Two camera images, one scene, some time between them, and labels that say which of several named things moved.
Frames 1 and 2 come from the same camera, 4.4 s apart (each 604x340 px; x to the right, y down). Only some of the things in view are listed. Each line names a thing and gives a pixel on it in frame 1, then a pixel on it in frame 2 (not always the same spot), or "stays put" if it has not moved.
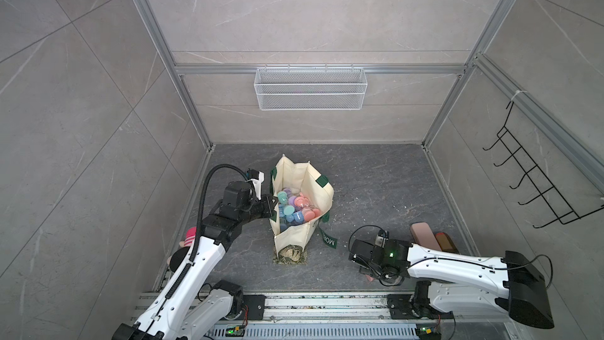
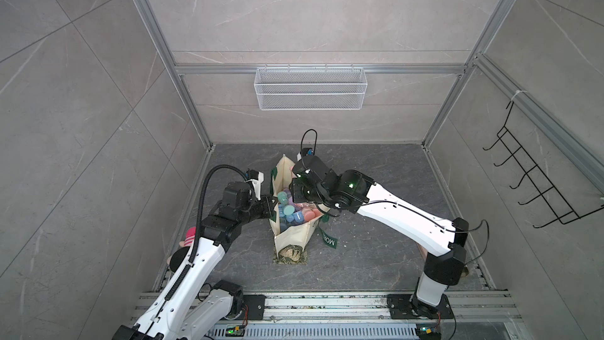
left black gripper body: x=262 y=208 stays put
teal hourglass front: x=282 y=197 stays put
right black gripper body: x=374 y=273 to x=303 y=194
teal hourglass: x=289 y=209 stays put
